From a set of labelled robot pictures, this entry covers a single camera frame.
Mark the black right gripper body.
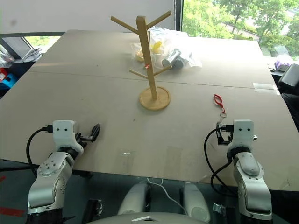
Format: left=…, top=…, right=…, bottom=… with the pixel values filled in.
left=216, top=130, right=234, bottom=146

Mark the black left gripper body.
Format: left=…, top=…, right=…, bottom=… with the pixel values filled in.
left=74, top=132, right=96, bottom=148

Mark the clear tape strip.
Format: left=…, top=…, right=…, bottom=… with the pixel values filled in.
left=253, top=82, right=279, bottom=91

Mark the white rounded robot leg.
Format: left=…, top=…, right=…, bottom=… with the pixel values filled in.
left=183, top=182, right=211, bottom=223
left=117, top=182, right=150, bottom=216

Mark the black office chair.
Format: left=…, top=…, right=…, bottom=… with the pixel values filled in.
left=277, top=63, right=299, bottom=133

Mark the plastic bag with grey cylinders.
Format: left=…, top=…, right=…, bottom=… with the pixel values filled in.
left=160, top=47, right=203, bottom=70

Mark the wooden tree hanger stand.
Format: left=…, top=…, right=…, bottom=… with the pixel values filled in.
left=110, top=10, right=172, bottom=111

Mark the purple box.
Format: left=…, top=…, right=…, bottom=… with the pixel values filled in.
left=275, top=55, right=294, bottom=71

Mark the white crumpled cloth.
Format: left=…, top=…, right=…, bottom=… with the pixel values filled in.
left=21, top=47, right=43, bottom=63

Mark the red and blue clutter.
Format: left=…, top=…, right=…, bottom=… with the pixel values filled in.
left=0, top=67, right=15, bottom=83

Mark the red floor tape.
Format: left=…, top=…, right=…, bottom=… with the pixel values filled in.
left=0, top=207, right=26, bottom=217

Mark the plastic bag with yellow items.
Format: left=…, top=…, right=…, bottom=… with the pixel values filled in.
left=130, top=26, right=189, bottom=63

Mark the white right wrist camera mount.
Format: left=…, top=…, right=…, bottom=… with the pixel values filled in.
left=227, top=119, right=258, bottom=153

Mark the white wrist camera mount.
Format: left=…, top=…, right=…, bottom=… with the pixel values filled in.
left=52, top=119, right=85, bottom=154
left=227, top=119, right=258, bottom=153

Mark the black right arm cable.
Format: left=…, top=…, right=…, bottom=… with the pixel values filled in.
left=204, top=124, right=239, bottom=196

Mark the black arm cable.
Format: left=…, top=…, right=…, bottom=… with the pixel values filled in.
left=204, top=124, right=239, bottom=196
left=26, top=125, right=55, bottom=171

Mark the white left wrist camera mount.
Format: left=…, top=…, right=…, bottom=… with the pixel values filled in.
left=52, top=119, right=85, bottom=154

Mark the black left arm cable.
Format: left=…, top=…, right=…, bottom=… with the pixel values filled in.
left=26, top=125, right=55, bottom=171

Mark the small metal bracket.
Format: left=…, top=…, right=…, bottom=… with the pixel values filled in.
left=213, top=203, right=227, bottom=215

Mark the thin white cable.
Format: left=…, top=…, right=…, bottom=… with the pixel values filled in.
left=146, top=177, right=188, bottom=215

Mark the black window frame post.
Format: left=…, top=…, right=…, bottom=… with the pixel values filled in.
left=173, top=0, right=185, bottom=31

